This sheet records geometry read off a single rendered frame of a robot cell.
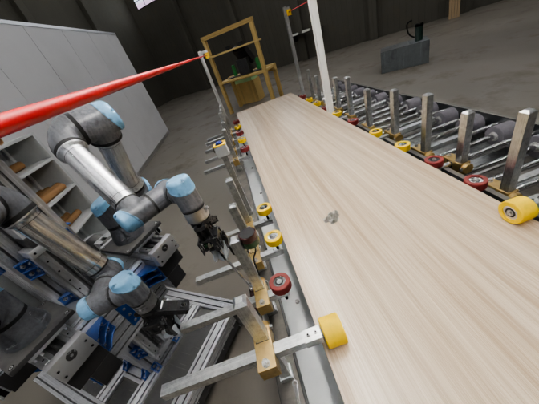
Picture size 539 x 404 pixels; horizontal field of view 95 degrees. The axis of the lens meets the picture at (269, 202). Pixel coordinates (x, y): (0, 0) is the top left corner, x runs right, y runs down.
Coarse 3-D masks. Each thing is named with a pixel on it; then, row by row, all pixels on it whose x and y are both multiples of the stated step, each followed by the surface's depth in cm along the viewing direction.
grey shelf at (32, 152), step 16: (16, 144) 275; (32, 144) 277; (16, 160) 284; (32, 160) 286; (48, 160) 278; (32, 176) 296; (48, 176) 299; (64, 176) 301; (64, 192) 285; (80, 192) 311; (64, 208) 323; (80, 208) 326; (80, 224) 292; (96, 224) 342
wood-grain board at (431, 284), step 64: (256, 128) 251; (320, 128) 198; (320, 192) 128; (384, 192) 113; (448, 192) 101; (320, 256) 95; (384, 256) 86; (448, 256) 79; (512, 256) 73; (384, 320) 70; (448, 320) 65; (512, 320) 61; (384, 384) 58; (448, 384) 55; (512, 384) 52
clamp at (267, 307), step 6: (264, 282) 97; (264, 288) 95; (258, 294) 93; (264, 294) 92; (258, 300) 91; (264, 300) 90; (258, 306) 89; (264, 306) 89; (270, 306) 90; (264, 312) 90
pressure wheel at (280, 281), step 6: (276, 276) 93; (282, 276) 92; (288, 276) 91; (270, 282) 91; (276, 282) 91; (282, 282) 90; (288, 282) 89; (270, 288) 90; (276, 288) 89; (282, 288) 88; (288, 288) 89; (276, 294) 90; (282, 294) 89
